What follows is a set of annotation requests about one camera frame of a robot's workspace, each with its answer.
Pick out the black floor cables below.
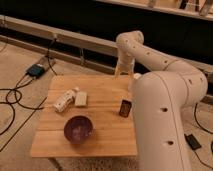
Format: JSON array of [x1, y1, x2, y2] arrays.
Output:
[[0, 39, 58, 153]]

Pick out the white rectangular box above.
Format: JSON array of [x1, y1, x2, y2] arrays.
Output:
[[75, 91, 87, 107]]

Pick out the black adapter right floor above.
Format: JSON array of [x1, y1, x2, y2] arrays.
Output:
[[185, 134, 201, 150]]

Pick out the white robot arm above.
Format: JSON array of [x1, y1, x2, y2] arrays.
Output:
[[115, 31, 208, 171]]

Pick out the white plastic bottle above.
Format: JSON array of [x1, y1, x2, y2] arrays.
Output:
[[53, 87, 79, 113]]

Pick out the wooden side table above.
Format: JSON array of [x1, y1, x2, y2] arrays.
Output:
[[30, 75, 137, 158]]

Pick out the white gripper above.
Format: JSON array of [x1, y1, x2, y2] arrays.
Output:
[[114, 54, 135, 81]]

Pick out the purple bowl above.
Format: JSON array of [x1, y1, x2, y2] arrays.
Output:
[[64, 115, 93, 144]]

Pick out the dark eraser block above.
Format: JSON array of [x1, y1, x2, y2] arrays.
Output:
[[119, 100, 132, 117]]

